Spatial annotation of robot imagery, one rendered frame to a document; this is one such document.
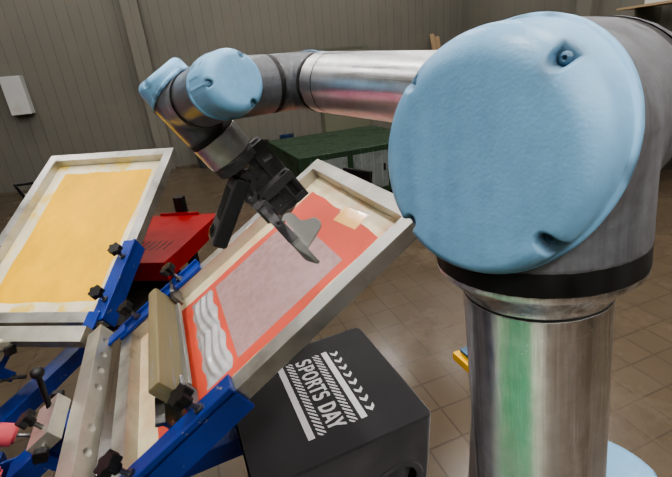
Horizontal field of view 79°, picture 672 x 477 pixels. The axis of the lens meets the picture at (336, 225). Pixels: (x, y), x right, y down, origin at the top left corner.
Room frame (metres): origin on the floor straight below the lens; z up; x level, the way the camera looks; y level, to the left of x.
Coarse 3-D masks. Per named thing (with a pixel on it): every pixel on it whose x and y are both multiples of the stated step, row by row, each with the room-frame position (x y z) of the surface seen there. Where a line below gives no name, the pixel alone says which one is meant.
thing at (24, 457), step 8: (64, 432) 0.70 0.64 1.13; (56, 448) 0.69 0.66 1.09; (24, 456) 0.69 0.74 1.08; (16, 464) 0.68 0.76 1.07; (24, 464) 0.66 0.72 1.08; (32, 464) 0.67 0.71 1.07; (8, 472) 0.67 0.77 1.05; (16, 472) 0.66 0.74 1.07; (24, 472) 0.66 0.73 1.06; (32, 472) 0.67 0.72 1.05; (40, 472) 0.67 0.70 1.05
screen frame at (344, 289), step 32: (320, 160) 1.25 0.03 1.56; (352, 192) 0.99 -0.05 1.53; (384, 192) 0.87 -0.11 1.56; (256, 224) 1.16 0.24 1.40; (224, 256) 1.12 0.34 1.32; (384, 256) 0.70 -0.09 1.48; (192, 288) 1.08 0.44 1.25; (352, 288) 0.67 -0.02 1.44; (320, 320) 0.65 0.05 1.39; (128, 352) 0.92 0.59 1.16; (288, 352) 0.62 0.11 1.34; (128, 384) 0.79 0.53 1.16; (256, 384) 0.60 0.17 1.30; (128, 416) 0.70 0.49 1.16; (128, 448) 0.62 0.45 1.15
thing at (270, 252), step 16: (304, 208) 1.11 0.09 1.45; (320, 208) 1.06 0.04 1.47; (336, 208) 1.01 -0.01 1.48; (288, 224) 1.09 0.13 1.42; (272, 240) 1.06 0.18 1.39; (256, 256) 1.03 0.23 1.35; (272, 256) 0.98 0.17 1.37; (288, 256) 0.94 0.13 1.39; (224, 272) 1.06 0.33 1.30; (240, 272) 1.01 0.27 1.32; (256, 272) 0.96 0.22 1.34; (272, 272) 0.92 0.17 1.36; (208, 288) 1.04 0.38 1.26; (224, 288) 0.99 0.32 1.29; (240, 288) 0.94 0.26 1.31; (192, 304) 1.01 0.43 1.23; (224, 304) 0.92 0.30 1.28; (192, 320) 0.94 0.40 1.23; (192, 336) 0.87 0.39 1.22
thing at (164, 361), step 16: (160, 304) 0.92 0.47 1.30; (160, 320) 0.84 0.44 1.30; (160, 336) 0.77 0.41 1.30; (176, 336) 0.83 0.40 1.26; (160, 352) 0.71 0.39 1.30; (176, 352) 0.76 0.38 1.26; (160, 368) 0.66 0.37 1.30; (176, 368) 0.70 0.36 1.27; (160, 384) 0.62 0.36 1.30; (176, 384) 0.65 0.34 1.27
